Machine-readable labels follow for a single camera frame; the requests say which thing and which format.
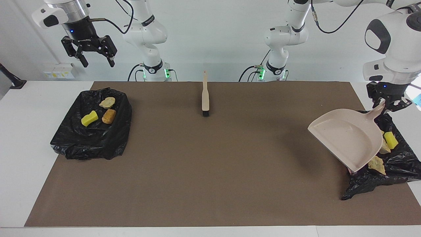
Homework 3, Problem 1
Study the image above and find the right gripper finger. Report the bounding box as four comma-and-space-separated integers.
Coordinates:
61, 37, 89, 68
99, 36, 118, 67

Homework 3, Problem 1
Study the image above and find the yellow sponge with green base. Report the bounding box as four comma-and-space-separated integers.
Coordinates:
384, 132, 399, 150

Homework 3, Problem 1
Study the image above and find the beige plastic dustpan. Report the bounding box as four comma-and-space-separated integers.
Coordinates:
308, 104, 386, 173

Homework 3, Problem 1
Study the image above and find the stubby striped croissant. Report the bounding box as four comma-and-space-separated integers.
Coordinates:
99, 97, 116, 109

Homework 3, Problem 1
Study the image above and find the pointed striped croissant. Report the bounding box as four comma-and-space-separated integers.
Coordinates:
368, 156, 386, 175

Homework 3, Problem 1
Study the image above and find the brown potato-shaped bread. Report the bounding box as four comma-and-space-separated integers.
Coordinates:
102, 109, 117, 124

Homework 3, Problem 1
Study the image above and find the yellow sponge chunk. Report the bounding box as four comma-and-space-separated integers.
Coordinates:
81, 110, 99, 127

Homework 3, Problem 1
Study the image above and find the beige brush with black bristles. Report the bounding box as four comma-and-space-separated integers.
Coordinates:
201, 71, 211, 117

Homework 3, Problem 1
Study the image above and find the black plastic trash bag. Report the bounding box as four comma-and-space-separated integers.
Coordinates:
50, 87, 133, 161
341, 110, 421, 200

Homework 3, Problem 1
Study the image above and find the brown paper table mat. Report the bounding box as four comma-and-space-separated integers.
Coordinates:
25, 81, 421, 227

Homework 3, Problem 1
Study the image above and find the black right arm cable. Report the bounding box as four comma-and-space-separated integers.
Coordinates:
87, 0, 135, 34

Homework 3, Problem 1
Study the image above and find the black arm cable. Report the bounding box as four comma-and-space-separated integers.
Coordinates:
87, 0, 135, 34
311, 0, 415, 34

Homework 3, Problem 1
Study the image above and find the white wall socket box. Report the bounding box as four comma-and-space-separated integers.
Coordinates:
43, 63, 77, 79

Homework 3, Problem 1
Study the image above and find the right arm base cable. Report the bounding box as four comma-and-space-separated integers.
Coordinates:
128, 64, 145, 82

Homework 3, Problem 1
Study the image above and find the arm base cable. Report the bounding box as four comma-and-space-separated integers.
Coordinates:
128, 64, 145, 82
239, 49, 272, 82

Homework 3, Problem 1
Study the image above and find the black camera stand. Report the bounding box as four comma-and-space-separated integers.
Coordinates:
0, 63, 27, 90

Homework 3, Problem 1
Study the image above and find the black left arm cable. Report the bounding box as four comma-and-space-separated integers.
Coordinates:
311, 0, 415, 34

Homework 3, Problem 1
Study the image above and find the left arm base cable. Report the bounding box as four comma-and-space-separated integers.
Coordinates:
239, 49, 272, 82

